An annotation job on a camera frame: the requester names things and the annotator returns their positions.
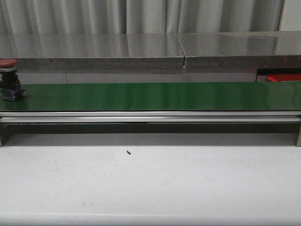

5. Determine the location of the left grey stone countertop slab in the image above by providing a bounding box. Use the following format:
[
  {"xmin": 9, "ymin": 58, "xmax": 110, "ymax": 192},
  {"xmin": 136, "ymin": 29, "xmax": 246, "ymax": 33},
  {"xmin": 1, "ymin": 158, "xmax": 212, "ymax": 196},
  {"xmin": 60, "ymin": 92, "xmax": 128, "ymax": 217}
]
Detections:
[{"xmin": 0, "ymin": 34, "xmax": 184, "ymax": 71}]

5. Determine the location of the grey stone countertop slab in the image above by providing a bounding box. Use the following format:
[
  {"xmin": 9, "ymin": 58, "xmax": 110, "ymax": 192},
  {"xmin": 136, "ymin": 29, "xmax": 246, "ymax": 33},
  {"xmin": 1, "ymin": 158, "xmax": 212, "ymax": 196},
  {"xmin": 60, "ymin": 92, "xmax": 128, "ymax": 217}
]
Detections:
[
  {"xmin": 0, "ymin": 34, "xmax": 184, "ymax": 71},
  {"xmin": 177, "ymin": 31, "xmax": 301, "ymax": 70}
]

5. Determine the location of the green conveyor belt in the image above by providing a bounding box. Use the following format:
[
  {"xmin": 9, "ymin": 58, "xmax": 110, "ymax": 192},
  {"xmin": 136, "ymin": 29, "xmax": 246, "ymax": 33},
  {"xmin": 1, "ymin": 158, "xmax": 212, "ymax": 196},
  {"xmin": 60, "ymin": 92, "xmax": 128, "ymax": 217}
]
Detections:
[{"xmin": 0, "ymin": 82, "xmax": 301, "ymax": 112}]

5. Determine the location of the right grey stone countertop slab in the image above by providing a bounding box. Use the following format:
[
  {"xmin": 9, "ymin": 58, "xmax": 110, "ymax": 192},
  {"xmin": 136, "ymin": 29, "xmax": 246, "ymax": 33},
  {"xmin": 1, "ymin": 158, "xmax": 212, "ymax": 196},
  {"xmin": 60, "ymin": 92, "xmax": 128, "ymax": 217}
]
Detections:
[{"xmin": 177, "ymin": 31, "xmax": 301, "ymax": 70}]

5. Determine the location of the red plastic tray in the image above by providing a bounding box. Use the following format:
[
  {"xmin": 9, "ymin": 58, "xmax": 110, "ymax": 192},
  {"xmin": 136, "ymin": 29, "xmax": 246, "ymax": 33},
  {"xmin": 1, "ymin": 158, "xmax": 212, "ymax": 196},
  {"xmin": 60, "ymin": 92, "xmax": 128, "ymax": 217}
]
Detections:
[{"xmin": 267, "ymin": 74, "xmax": 301, "ymax": 82}]

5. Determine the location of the right conveyor support leg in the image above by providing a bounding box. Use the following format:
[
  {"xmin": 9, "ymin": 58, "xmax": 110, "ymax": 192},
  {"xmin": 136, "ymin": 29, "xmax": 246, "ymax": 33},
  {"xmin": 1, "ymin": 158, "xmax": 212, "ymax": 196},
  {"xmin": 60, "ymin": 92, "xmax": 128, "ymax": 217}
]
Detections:
[{"xmin": 294, "ymin": 120, "xmax": 301, "ymax": 147}]

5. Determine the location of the grey pleated curtain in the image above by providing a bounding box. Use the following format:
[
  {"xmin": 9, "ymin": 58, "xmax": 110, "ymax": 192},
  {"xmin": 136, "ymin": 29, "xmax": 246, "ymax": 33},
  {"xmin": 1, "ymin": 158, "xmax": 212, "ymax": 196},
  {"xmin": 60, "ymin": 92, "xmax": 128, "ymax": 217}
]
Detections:
[{"xmin": 0, "ymin": 0, "xmax": 284, "ymax": 34}]

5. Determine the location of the aluminium conveyor frame rail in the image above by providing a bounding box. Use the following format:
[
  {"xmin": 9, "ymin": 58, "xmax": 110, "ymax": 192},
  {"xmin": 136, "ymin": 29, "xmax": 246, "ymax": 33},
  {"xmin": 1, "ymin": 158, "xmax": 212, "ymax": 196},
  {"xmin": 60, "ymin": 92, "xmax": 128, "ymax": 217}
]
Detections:
[{"xmin": 0, "ymin": 111, "xmax": 301, "ymax": 123}]

